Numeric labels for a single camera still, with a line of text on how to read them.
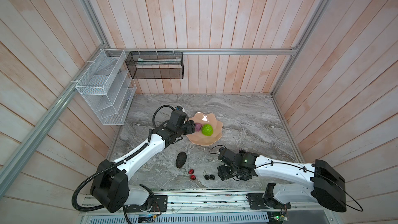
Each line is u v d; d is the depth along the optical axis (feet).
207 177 2.62
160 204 2.40
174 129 2.02
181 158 2.75
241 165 1.96
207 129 3.04
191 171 2.69
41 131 1.66
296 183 1.57
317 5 2.54
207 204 2.45
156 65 3.39
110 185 1.32
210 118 3.33
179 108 2.45
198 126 3.14
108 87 2.38
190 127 2.40
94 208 1.40
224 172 2.35
